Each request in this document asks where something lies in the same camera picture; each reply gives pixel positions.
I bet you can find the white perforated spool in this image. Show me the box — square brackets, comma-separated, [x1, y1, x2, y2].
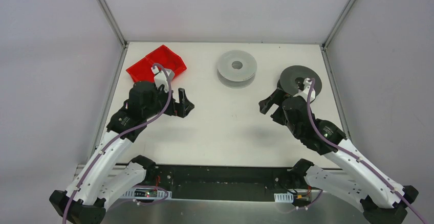
[216, 50, 257, 88]

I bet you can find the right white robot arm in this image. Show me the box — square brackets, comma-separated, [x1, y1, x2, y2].
[258, 88, 419, 223]

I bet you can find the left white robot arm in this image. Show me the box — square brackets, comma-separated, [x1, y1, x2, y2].
[49, 81, 194, 223]

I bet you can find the dark grey spool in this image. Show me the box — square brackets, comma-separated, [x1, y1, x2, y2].
[277, 65, 322, 96]

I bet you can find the red plastic bin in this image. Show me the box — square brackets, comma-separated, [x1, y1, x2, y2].
[125, 44, 187, 83]

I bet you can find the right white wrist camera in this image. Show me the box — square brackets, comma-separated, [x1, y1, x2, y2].
[294, 78, 316, 104]

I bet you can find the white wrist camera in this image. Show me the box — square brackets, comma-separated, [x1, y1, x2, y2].
[151, 67, 175, 93]
[294, 78, 316, 104]

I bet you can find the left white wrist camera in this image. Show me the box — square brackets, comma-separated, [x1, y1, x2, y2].
[151, 67, 175, 93]

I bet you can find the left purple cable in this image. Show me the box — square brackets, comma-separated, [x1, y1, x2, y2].
[62, 63, 172, 224]

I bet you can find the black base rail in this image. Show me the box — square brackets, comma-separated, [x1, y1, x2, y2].
[144, 165, 308, 202]

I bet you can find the right white cable duct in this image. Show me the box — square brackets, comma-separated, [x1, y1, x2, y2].
[274, 192, 294, 203]

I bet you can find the white cable duct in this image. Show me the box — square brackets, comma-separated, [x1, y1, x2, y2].
[274, 192, 294, 203]
[119, 188, 172, 200]

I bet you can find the left white cable duct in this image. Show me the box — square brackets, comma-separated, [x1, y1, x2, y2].
[119, 188, 172, 200]

